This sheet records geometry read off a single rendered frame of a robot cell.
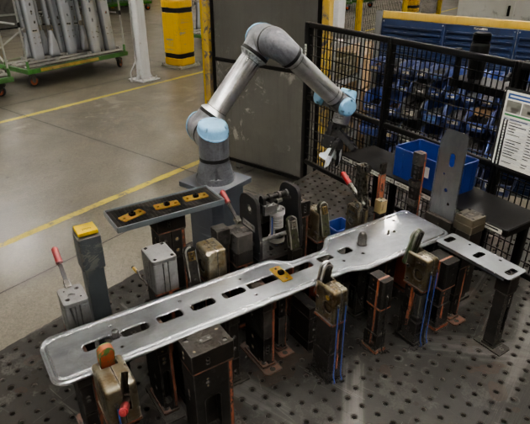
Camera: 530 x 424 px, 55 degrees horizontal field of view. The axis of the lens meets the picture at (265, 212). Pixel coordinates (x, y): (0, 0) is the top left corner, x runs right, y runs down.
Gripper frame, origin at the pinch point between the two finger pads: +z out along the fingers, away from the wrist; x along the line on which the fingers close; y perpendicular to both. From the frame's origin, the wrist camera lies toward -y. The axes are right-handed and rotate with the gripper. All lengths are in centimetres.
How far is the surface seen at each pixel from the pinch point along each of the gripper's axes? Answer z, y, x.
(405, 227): 8, -45, 33
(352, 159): -5.2, -4.6, -11.4
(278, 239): 21, -9, 61
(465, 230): 3, -64, 28
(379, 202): 2.0, -32.8, 31.9
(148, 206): 17, 26, 91
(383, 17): -92, 49, -160
